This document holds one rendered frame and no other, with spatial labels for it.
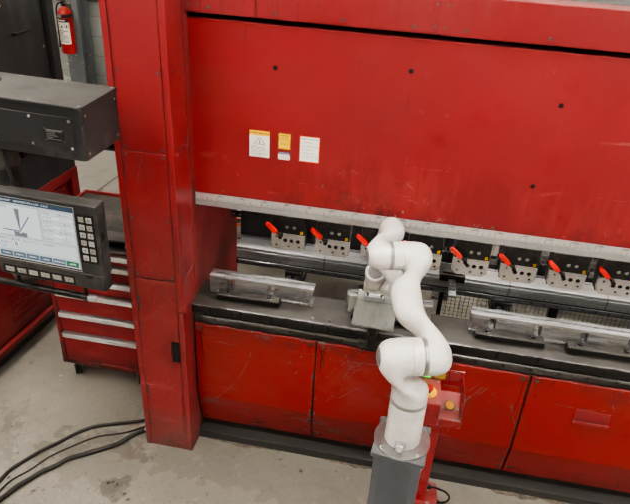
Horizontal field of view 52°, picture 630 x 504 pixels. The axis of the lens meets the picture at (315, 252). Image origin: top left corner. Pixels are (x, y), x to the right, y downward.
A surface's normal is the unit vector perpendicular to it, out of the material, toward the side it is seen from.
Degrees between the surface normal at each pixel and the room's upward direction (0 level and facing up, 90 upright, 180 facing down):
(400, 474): 90
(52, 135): 90
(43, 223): 90
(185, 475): 0
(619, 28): 90
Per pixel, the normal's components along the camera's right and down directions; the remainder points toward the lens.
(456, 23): -0.18, 0.50
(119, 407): 0.05, -0.86
